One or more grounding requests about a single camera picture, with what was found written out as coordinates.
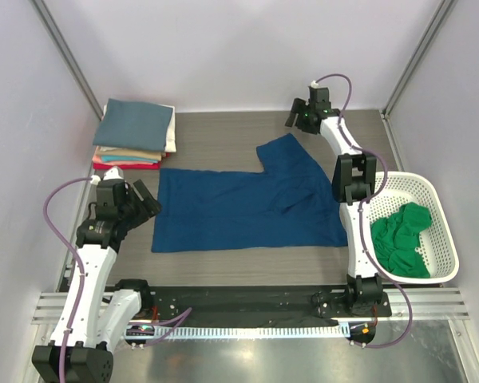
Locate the right aluminium frame post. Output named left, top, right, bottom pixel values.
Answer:
left=381, top=0, right=460, bottom=119

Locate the white slotted cable duct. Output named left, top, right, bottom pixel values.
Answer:
left=119, top=323, right=350, bottom=341

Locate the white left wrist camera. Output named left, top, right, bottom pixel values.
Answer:
left=90, top=167, right=124, bottom=185

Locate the teal folded t shirt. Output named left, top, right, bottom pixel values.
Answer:
left=93, top=156, right=160, bottom=164

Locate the salmon pink folded t shirt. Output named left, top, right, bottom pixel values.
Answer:
left=93, top=155, right=160, bottom=165

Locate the green t shirt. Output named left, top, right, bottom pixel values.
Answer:
left=370, top=203, right=433, bottom=278

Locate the slate blue folded t shirt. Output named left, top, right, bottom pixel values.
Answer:
left=93, top=97, right=174, bottom=153

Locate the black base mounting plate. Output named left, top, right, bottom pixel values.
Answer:
left=107, top=285, right=392, bottom=325

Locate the white perforated laundry basket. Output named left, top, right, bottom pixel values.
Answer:
left=366, top=172, right=459, bottom=285

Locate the tan folded t shirt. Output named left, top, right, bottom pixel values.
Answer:
left=95, top=147, right=167, bottom=161

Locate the aluminium frame post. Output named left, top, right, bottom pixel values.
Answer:
left=30, top=0, right=103, bottom=119
left=381, top=0, right=460, bottom=119

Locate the dark blue t shirt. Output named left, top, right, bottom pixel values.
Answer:
left=152, top=133, right=347, bottom=253

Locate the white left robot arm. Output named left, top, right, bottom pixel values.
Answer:
left=32, top=176, right=161, bottom=382

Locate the red folded t shirt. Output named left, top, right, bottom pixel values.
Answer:
left=93, top=154, right=168, bottom=170

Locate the left aluminium frame post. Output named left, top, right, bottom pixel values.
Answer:
left=30, top=0, right=103, bottom=119

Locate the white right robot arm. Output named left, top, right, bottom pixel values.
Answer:
left=285, top=82, right=383, bottom=317

